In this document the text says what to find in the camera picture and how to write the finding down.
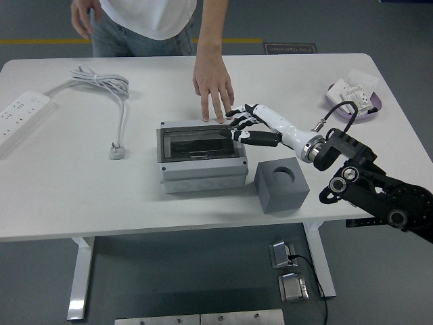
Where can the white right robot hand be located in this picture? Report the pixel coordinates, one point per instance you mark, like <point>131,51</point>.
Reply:
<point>277,123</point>

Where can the person's right hand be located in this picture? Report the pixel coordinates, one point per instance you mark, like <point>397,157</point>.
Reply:
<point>84,15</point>

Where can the person's left hand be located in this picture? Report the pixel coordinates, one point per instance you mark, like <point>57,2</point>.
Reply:
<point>213,81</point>

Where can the transparent hinged box lid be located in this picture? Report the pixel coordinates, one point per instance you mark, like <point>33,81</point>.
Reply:
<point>196,142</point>

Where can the grey plastic electrical box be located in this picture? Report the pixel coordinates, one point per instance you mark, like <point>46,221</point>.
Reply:
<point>203,176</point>

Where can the person's left forearm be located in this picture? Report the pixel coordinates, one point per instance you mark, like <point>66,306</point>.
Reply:
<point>211,30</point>

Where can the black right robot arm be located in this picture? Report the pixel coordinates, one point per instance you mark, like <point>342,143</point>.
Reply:
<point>358,149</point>

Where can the silver floor socket box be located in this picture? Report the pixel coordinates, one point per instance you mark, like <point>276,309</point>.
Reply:
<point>292,287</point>
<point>280,254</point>

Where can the person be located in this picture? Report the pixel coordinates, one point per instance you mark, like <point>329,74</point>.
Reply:
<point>145,23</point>

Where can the white flat card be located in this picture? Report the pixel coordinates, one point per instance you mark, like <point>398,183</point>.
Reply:
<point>336,93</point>

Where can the black floor sign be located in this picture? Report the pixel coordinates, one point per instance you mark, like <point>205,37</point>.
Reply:
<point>290,48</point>

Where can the grey block with round hole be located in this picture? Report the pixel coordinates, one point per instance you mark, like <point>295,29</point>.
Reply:
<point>280,199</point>

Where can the white printed socket panel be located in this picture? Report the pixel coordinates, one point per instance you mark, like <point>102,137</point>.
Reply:
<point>358,96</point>

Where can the white square packet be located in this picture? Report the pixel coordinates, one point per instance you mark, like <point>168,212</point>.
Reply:
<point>362,78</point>

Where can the small black part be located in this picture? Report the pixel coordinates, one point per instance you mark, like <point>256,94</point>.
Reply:
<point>372,110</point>

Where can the purple plastic tray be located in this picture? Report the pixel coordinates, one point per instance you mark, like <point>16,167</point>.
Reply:
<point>378,101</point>

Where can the white power strip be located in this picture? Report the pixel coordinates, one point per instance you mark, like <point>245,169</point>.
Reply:
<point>20,115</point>

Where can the white table leg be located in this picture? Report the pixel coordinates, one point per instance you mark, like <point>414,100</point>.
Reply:
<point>319,257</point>
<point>81,277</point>

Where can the grey metal plate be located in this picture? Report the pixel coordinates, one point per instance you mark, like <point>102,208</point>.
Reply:
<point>242,318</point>
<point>155,321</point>

